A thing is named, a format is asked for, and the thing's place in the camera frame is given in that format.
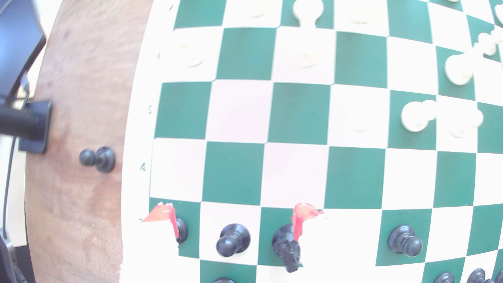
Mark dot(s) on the white chess knight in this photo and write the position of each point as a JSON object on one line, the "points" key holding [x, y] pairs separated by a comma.
{"points": [[308, 59], [458, 70]]}

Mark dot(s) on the green and white chess mat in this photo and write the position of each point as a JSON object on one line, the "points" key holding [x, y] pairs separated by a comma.
{"points": [[298, 114]]}

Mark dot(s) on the black chess knight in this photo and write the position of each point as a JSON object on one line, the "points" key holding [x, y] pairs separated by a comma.
{"points": [[285, 245]]}

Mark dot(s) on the black chess pawn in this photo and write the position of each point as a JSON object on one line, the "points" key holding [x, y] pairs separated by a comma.
{"points": [[499, 277], [183, 231], [104, 159], [235, 238], [444, 278], [477, 276], [401, 239]]}

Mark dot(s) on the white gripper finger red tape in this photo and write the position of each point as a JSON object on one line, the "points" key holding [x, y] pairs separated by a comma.
{"points": [[157, 243], [334, 255]]}

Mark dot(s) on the dark laptop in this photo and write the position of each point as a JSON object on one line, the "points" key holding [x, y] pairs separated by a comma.
{"points": [[19, 39]]}

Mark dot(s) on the white chess pawn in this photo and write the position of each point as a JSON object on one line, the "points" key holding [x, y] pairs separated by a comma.
{"points": [[487, 43], [257, 8], [307, 10], [500, 13], [414, 116], [190, 57]]}

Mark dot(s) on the white chess bishop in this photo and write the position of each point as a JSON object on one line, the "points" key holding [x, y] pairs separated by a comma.
{"points": [[465, 122], [359, 13]]}

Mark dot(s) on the black camera stand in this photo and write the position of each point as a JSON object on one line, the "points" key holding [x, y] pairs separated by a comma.
{"points": [[35, 125]]}

